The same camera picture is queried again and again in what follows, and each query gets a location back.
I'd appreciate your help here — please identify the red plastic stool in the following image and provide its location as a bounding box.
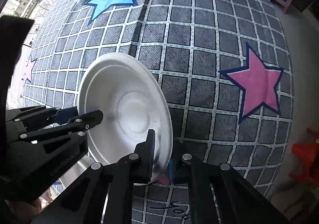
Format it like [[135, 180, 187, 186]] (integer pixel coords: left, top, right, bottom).
[[289, 128, 318, 187]]

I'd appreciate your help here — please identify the checkered grey tablecloth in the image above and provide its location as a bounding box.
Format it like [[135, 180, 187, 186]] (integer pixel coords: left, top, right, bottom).
[[22, 0, 294, 224]]

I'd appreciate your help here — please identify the person's left hand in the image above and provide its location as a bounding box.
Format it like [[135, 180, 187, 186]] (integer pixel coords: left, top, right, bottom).
[[5, 198, 42, 223]]

